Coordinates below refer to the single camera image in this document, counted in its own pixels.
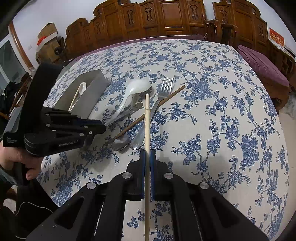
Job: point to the blue floral tablecloth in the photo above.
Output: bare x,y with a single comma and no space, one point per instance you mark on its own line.
208,115

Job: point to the rectangular metal tray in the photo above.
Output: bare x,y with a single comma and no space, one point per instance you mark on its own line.
92,92

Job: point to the large white plastic spoon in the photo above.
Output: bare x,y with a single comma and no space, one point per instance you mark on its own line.
137,87

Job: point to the light wooden chopstick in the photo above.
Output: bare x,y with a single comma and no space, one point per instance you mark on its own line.
147,120

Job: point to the dark brown chopstick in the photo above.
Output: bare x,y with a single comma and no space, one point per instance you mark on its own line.
172,93

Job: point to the person's left forearm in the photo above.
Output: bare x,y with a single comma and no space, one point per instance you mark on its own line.
5,176

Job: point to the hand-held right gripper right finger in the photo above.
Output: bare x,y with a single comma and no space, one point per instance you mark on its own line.
152,176

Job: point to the small cardboard box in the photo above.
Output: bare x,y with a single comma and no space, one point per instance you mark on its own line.
48,31

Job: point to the carved wooden armchair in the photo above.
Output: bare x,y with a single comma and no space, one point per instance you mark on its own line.
245,18

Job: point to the carved wooden sofa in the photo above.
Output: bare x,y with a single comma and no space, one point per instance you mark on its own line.
143,18

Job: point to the wooden framed glass door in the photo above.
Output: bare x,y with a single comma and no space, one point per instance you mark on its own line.
13,64

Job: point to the small white plastic spoon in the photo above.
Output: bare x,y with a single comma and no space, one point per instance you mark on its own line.
81,87

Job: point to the orange plastic bag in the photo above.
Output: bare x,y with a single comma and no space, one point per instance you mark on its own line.
41,41

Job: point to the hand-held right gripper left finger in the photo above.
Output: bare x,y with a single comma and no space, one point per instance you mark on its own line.
142,176

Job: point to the small black fan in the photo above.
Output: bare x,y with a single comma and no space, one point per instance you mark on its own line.
57,50

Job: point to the square purple seat cushion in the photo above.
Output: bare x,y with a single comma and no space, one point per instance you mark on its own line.
261,62

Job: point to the wooden chair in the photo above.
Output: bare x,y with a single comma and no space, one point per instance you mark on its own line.
24,80

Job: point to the metal fork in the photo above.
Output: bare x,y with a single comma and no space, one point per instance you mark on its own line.
167,87

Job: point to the person's dark clothing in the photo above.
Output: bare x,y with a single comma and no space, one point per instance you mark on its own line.
30,197

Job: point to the large cardboard box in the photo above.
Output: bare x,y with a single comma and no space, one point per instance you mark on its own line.
49,53

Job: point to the red desk calendar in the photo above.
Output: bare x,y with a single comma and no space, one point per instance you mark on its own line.
276,37

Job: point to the clear plastic bag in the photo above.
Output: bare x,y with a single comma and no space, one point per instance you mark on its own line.
291,104

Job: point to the person's left hand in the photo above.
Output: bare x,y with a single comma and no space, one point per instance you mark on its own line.
18,155

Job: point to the pile of black clothes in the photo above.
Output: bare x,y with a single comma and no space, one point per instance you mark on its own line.
9,92

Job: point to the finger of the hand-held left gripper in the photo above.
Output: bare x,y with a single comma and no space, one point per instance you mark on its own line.
67,118
74,133

